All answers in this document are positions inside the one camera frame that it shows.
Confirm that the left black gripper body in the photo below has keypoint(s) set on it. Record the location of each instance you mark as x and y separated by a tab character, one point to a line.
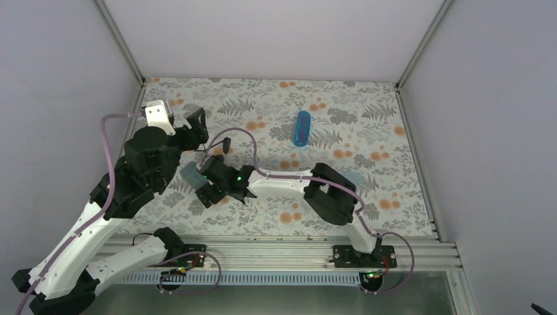
192	142

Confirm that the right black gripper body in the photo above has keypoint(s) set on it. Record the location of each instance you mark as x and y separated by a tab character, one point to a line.
215	196

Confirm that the grey glasses case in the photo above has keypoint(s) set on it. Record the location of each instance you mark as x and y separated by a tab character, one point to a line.
191	175

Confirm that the blue translucent glasses case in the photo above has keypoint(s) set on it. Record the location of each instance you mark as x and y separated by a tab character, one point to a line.
302	129

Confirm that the light blue cleaning cloth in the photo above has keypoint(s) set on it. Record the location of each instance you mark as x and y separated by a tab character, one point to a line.
355	177

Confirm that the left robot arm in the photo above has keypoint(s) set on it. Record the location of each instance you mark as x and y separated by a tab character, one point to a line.
69	279

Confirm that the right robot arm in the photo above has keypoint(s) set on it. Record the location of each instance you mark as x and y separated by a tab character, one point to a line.
330	195

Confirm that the black sunglasses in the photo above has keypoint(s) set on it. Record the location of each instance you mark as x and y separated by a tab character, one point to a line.
225	145

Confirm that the floral table mat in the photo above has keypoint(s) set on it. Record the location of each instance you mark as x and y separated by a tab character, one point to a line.
355	126

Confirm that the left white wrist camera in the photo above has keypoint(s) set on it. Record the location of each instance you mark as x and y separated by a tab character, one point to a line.
159	114

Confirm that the aluminium mounting rail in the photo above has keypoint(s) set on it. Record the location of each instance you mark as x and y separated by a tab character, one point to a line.
311	254

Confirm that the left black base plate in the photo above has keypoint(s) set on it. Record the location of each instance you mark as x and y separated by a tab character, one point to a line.
191	261

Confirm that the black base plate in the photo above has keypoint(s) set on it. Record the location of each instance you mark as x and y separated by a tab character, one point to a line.
345	256
191	261

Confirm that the left aluminium frame post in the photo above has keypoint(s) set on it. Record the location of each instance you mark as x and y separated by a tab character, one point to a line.
120	41

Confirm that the aluminium frame post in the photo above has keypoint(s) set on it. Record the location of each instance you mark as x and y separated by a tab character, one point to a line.
120	41
424	42

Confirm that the white slotted cable duct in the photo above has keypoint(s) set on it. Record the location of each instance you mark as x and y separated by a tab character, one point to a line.
350	279

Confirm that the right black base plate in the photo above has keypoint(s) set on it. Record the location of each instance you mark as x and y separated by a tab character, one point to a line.
345	256

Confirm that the right aluminium frame post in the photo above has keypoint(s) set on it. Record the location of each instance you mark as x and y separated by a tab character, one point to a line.
424	42

